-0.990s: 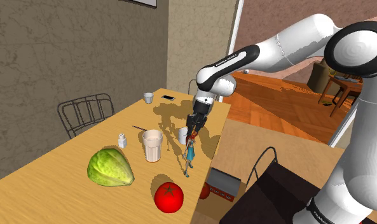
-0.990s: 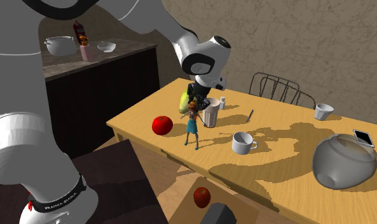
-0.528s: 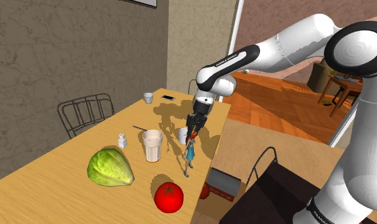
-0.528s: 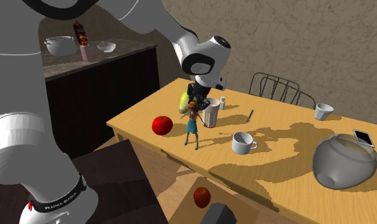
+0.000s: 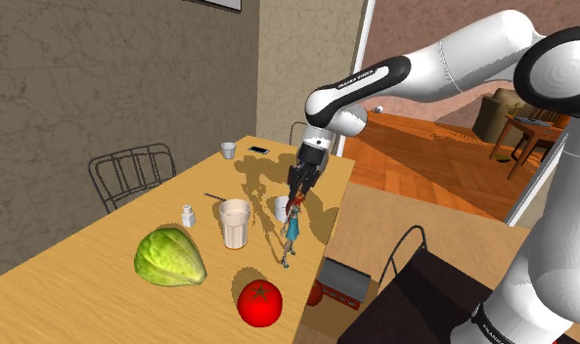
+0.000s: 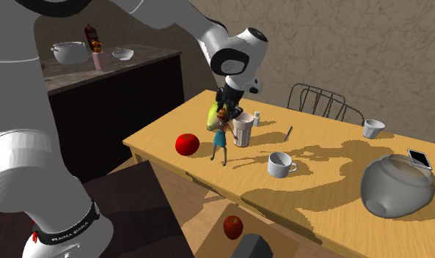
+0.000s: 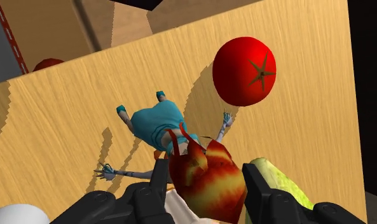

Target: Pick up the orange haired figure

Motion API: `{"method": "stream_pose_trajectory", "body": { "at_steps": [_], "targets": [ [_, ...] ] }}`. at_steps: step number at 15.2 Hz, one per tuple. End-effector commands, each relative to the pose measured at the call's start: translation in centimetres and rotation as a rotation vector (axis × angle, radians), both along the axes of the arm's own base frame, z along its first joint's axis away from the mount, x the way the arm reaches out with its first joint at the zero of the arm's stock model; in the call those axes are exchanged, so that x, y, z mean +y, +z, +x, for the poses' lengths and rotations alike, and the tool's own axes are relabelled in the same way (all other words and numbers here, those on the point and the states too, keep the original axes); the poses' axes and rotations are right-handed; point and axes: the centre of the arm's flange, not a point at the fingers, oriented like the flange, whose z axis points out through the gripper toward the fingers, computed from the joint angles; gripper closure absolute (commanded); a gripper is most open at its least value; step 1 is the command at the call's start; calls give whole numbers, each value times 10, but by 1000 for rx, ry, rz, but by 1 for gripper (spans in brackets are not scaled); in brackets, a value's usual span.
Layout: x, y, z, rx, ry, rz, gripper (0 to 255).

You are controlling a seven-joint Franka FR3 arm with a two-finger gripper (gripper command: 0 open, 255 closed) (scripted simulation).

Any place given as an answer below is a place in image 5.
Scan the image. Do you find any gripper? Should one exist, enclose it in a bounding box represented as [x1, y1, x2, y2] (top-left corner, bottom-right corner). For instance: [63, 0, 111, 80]
[287, 143, 331, 197]

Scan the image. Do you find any white mug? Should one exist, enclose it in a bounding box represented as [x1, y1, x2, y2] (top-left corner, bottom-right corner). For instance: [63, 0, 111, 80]
[274, 194, 290, 224]

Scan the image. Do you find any doll in blue dress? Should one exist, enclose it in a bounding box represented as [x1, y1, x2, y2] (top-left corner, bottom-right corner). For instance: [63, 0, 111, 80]
[280, 189, 303, 271]

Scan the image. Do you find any tall beige ribbed cup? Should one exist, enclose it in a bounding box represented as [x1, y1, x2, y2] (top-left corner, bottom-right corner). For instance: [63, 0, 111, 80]
[218, 198, 252, 250]

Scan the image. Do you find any red box with grey roof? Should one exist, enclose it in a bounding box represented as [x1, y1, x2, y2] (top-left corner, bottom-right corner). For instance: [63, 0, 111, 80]
[317, 257, 373, 312]

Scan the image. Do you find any red ball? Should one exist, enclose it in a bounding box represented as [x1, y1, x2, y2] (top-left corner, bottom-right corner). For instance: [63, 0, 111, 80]
[306, 279, 325, 308]

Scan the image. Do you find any white salt shaker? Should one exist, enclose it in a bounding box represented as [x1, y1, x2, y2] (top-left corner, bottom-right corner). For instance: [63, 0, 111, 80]
[181, 203, 198, 229]

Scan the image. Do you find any red tomato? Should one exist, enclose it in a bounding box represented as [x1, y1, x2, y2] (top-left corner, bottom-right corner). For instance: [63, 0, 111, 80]
[237, 279, 285, 328]

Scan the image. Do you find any green cabbage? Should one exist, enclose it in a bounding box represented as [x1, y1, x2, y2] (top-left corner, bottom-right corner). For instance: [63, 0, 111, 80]
[133, 227, 208, 288]

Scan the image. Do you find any olive armchair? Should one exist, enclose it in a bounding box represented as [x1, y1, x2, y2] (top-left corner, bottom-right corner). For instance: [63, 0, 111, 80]
[470, 87, 529, 147]

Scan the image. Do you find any brown wooden side table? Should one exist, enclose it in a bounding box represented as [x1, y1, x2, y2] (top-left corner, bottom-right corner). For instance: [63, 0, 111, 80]
[488, 102, 572, 182]

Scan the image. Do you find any black wire chair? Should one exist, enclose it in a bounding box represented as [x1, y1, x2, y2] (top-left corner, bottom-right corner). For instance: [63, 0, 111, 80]
[378, 225, 429, 291]
[288, 120, 340, 156]
[87, 142, 178, 215]

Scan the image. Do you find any wall picture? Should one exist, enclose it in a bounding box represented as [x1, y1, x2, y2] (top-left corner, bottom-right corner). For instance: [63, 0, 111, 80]
[184, 0, 243, 13]

